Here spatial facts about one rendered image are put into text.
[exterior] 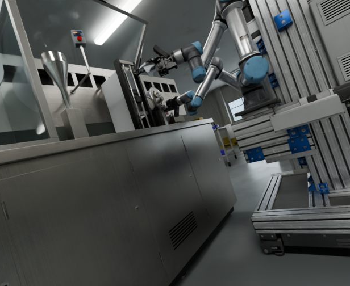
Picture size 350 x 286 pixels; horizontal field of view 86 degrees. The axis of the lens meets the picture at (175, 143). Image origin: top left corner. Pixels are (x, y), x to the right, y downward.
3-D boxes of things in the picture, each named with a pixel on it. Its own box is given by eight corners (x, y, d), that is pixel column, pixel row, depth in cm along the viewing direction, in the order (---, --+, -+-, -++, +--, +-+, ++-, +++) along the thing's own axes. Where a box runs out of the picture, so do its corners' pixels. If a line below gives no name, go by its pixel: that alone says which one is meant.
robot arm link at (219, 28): (219, 7, 117) (188, 81, 122) (220, -6, 107) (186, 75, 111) (237, 13, 116) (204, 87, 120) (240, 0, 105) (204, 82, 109)
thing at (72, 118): (76, 151, 107) (46, 58, 108) (67, 156, 115) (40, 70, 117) (99, 146, 117) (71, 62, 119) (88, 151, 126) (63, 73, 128)
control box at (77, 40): (75, 41, 122) (70, 27, 123) (75, 47, 128) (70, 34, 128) (86, 41, 126) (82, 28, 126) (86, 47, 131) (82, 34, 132)
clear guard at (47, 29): (3, -41, 100) (3, -41, 100) (8, 55, 123) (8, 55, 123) (145, 23, 182) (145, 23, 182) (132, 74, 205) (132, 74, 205)
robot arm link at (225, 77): (262, 99, 157) (205, 67, 151) (252, 104, 171) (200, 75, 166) (267, 87, 158) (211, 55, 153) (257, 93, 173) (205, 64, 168)
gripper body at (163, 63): (155, 71, 102) (176, 62, 100) (151, 57, 104) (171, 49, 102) (159, 77, 110) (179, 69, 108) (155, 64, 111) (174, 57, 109)
